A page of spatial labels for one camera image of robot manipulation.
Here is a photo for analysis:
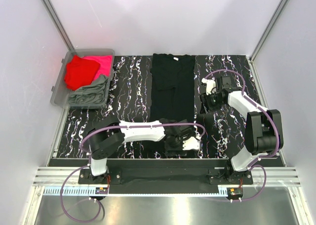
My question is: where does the black t shirt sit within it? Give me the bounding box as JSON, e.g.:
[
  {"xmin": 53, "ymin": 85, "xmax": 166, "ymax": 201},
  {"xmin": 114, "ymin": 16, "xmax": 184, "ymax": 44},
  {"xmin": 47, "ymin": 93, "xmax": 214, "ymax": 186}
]
[{"xmin": 150, "ymin": 53, "xmax": 196, "ymax": 122}]

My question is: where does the white slotted cable duct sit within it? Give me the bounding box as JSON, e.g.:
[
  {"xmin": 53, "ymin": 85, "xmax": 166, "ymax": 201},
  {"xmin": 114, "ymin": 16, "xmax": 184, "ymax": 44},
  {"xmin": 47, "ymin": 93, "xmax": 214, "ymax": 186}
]
[{"xmin": 43, "ymin": 187, "xmax": 229, "ymax": 196}]

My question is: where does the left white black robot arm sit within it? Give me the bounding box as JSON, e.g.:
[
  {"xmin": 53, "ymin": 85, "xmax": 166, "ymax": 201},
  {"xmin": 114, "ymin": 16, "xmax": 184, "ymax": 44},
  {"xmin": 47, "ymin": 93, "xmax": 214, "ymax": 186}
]
[{"xmin": 82, "ymin": 118, "xmax": 200, "ymax": 184}]

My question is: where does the clear plastic storage bin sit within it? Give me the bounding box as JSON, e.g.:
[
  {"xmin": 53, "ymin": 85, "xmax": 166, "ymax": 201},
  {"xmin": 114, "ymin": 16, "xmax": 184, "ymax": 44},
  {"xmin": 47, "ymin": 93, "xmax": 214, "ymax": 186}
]
[{"xmin": 50, "ymin": 48, "xmax": 115, "ymax": 109}]

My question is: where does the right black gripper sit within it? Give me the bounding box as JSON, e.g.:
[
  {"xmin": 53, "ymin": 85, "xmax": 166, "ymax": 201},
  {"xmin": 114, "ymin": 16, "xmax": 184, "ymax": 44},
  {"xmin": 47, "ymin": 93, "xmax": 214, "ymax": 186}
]
[{"xmin": 199, "ymin": 91, "xmax": 225, "ymax": 115}]

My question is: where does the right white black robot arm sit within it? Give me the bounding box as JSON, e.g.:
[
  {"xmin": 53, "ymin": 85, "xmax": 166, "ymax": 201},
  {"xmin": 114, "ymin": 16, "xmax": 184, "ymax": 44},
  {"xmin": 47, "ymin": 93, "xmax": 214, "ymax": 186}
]
[{"xmin": 199, "ymin": 76, "xmax": 283, "ymax": 184}]

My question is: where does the pink t shirt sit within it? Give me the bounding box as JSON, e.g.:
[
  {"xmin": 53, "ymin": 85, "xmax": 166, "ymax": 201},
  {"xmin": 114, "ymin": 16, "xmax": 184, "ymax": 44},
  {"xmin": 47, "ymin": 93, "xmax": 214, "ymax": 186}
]
[{"xmin": 84, "ymin": 55, "xmax": 113, "ymax": 80}]

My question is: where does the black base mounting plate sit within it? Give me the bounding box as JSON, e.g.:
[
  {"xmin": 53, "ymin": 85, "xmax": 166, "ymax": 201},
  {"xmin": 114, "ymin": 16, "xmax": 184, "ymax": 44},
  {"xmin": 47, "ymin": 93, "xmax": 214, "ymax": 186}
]
[{"xmin": 78, "ymin": 159, "xmax": 253, "ymax": 195}]

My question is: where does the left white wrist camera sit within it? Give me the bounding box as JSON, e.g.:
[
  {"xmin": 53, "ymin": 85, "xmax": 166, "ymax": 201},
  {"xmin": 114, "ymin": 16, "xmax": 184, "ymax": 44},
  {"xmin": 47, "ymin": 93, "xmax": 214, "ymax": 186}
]
[{"xmin": 182, "ymin": 137, "xmax": 200, "ymax": 151}]

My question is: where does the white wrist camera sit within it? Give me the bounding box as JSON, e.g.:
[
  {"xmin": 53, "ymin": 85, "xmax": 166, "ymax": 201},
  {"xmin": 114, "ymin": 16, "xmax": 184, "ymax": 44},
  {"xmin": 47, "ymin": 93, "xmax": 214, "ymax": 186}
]
[
  {"xmin": 201, "ymin": 78, "xmax": 217, "ymax": 95},
  {"xmin": 182, "ymin": 137, "xmax": 200, "ymax": 151}
]

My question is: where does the red t shirt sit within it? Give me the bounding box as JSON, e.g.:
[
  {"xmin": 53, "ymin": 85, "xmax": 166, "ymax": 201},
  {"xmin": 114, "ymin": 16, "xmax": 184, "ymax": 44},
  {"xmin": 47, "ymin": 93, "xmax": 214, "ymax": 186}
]
[{"xmin": 64, "ymin": 55, "xmax": 100, "ymax": 91}]

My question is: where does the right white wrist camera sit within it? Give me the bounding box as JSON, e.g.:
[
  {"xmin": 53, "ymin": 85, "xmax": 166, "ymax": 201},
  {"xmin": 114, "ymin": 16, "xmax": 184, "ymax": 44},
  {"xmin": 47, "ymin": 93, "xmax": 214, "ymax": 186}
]
[{"xmin": 201, "ymin": 78, "xmax": 217, "ymax": 95}]

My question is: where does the grey t shirt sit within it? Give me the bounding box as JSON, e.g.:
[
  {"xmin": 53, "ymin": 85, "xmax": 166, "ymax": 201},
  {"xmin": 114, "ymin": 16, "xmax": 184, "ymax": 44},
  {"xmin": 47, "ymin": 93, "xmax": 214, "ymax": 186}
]
[{"xmin": 68, "ymin": 75, "xmax": 109, "ymax": 107}]

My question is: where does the aluminium frame rail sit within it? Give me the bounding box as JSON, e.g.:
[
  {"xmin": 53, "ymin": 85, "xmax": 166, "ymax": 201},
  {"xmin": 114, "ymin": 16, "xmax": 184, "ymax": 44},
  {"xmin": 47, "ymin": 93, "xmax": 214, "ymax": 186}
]
[{"xmin": 33, "ymin": 167, "xmax": 300, "ymax": 187}]

